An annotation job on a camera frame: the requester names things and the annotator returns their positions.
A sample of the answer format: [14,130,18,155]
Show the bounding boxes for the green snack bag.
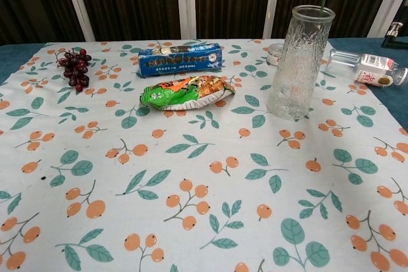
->
[140,74,237,111]

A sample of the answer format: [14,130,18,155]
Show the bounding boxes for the dark folding screen white frames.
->
[0,0,408,45]

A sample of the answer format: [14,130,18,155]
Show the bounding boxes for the textured clear glass vase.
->
[266,6,337,121]

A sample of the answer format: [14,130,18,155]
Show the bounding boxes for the clear plastic bottle white label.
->
[324,48,408,89]

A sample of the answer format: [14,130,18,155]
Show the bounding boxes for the blue cookie box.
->
[137,41,223,78]

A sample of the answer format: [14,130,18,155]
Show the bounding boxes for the floral print tablecloth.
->
[0,38,408,272]

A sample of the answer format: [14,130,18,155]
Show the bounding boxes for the dark purple grape bunch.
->
[55,48,92,93]

